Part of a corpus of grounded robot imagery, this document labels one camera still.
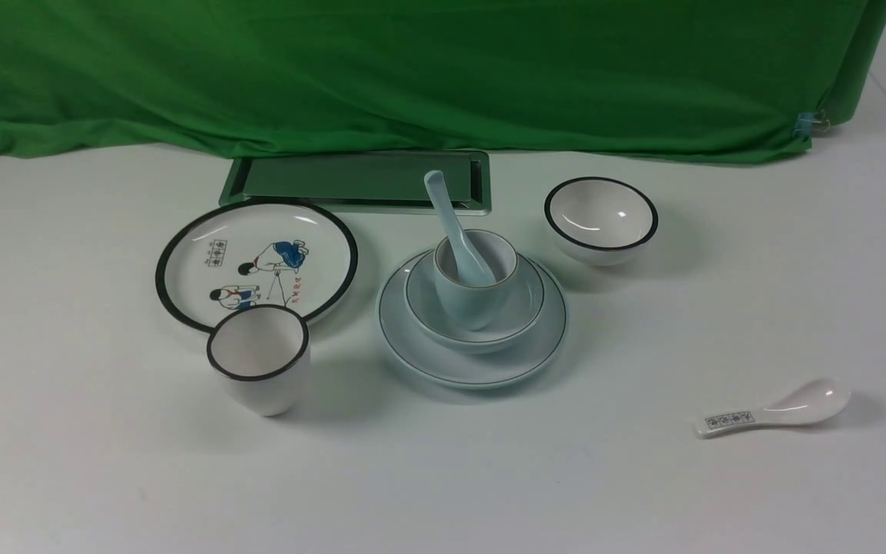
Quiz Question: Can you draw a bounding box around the pale blue ceramic spoon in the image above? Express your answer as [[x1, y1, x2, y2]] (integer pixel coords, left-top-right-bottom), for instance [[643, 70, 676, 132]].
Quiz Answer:
[[423, 171, 497, 287]]

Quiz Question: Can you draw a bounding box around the metal table cable hatch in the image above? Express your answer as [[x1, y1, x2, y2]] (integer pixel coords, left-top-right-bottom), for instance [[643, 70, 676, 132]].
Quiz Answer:
[[218, 150, 492, 216]]

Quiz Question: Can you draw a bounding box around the white ceramic spoon with print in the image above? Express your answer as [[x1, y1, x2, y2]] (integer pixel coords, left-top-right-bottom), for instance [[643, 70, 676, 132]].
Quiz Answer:
[[692, 378, 852, 439]]

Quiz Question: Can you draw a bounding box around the black-rimmed white cup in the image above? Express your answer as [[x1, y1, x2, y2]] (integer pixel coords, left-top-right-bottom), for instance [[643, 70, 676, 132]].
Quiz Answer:
[[206, 305, 311, 417]]

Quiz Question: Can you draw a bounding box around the blue binder clip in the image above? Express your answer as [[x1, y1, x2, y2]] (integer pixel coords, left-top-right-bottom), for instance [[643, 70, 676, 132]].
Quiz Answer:
[[792, 110, 832, 138]]

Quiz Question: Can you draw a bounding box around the pale blue plate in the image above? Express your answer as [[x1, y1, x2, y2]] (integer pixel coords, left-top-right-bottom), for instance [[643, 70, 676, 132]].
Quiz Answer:
[[374, 250, 570, 390]]

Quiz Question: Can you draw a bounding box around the black-rimmed white bowl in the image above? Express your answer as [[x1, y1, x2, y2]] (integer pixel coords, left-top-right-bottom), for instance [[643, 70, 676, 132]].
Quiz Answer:
[[544, 176, 660, 267]]

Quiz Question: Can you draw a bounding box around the green backdrop cloth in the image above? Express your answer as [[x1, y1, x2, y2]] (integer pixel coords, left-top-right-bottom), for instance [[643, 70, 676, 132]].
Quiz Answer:
[[0, 1, 886, 165]]

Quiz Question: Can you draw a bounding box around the black-rimmed illustrated white plate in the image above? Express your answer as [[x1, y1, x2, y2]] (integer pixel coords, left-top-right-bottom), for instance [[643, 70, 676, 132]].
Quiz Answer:
[[155, 199, 359, 333]]

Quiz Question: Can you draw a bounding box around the pale blue bowl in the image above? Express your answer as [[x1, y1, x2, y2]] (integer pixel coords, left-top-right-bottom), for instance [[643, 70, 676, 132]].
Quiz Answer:
[[403, 252, 545, 355]]

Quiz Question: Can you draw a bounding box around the pale blue cup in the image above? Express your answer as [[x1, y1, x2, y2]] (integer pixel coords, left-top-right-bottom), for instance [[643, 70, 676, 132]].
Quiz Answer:
[[431, 229, 519, 330]]

